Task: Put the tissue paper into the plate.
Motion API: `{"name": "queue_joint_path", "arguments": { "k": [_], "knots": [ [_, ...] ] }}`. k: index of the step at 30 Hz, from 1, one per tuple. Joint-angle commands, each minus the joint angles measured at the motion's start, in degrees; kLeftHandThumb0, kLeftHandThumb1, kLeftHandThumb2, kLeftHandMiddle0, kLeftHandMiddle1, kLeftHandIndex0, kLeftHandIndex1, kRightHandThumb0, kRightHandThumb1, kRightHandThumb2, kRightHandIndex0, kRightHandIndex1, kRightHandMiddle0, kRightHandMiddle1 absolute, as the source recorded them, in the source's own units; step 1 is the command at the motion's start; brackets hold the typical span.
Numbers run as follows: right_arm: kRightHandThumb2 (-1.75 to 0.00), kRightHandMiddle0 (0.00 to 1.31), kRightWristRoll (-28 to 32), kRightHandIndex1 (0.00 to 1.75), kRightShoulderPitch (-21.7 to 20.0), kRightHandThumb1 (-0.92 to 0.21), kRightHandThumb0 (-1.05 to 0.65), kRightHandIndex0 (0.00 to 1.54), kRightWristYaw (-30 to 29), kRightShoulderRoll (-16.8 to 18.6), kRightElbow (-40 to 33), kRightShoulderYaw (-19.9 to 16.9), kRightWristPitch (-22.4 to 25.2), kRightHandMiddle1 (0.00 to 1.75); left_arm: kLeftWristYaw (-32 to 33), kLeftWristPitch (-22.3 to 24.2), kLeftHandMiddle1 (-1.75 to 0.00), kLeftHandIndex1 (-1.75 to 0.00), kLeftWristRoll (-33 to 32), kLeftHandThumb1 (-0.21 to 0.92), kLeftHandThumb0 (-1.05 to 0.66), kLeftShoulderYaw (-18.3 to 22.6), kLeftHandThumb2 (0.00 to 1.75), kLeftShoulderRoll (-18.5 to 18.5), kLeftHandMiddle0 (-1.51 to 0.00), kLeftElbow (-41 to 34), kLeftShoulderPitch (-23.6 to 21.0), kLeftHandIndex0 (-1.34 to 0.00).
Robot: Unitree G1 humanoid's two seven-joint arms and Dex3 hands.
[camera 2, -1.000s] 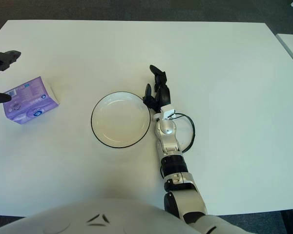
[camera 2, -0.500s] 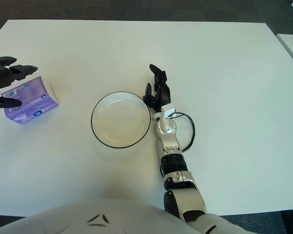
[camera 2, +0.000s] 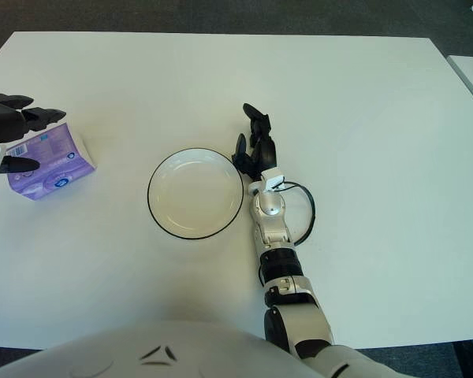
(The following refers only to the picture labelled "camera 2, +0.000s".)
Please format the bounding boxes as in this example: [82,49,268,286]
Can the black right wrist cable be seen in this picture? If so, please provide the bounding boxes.
[277,180,316,247]

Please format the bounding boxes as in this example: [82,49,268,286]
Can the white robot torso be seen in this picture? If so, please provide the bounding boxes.
[0,319,315,378]

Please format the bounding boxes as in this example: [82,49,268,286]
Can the purple tissue paper pack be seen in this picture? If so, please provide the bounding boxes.
[6,121,99,202]

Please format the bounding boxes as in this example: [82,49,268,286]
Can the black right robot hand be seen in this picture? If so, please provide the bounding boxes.
[231,102,279,180]

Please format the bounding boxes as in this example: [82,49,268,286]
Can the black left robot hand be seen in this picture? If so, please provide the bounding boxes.
[0,93,67,173]

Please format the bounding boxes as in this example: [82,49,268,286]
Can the white plate with black rim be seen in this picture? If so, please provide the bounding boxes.
[147,147,245,241]

